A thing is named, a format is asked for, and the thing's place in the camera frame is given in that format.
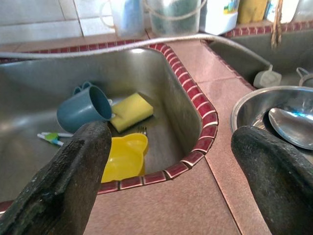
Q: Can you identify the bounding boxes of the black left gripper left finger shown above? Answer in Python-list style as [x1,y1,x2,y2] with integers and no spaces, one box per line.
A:
[0,121,112,235]

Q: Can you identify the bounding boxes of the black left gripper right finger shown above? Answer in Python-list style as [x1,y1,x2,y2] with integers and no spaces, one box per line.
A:
[231,125,313,235]

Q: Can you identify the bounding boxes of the metal spoon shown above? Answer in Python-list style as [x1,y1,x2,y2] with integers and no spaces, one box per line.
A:
[268,107,313,150]

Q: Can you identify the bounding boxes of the yellow plastic bowl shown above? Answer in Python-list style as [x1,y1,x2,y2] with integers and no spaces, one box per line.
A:
[100,133,149,184]

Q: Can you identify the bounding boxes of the stainless steel bowl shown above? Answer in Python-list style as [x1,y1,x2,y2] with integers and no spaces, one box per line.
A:
[230,85,313,162]

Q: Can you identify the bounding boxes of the blue plastic mug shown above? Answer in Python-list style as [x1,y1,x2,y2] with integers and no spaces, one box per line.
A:
[56,82,113,134]

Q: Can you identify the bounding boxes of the white green small brush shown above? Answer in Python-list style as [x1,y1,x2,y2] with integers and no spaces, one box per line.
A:
[41,131,74,138]
[36,133,65,147]

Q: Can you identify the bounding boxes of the yellow dish sponge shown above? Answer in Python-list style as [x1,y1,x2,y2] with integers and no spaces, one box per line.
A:
[109,92,154,133]

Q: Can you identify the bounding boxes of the steel sink basin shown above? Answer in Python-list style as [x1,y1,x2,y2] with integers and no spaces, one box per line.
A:
[0,47,203,203]
[207,29,313,91]

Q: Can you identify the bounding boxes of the white plastic holder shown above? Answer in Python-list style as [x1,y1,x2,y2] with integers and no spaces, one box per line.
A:
[265,0,301,24]

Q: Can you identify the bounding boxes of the yellow sponge block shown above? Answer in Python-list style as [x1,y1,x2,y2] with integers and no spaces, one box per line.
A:
[238,0,268,24]

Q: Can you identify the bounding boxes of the white detergent bottle yellow cap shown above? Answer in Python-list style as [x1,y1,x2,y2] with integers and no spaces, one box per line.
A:
[199,0,240,35]

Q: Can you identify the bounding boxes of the white water hose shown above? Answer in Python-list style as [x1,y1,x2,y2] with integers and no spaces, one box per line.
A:
[0,34,282,89]

